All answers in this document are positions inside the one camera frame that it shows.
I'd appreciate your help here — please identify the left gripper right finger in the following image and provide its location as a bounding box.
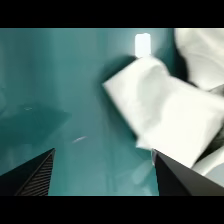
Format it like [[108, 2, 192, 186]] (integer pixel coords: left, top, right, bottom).
[[152, 148, 224, 197]]

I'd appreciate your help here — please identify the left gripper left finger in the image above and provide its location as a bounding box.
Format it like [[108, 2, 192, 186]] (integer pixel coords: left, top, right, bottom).
[[0, 148, 56, 197]]

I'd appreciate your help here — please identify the white T-shirt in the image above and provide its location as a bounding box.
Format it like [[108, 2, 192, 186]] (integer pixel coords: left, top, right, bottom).
[[102, 27, 224, 178]]

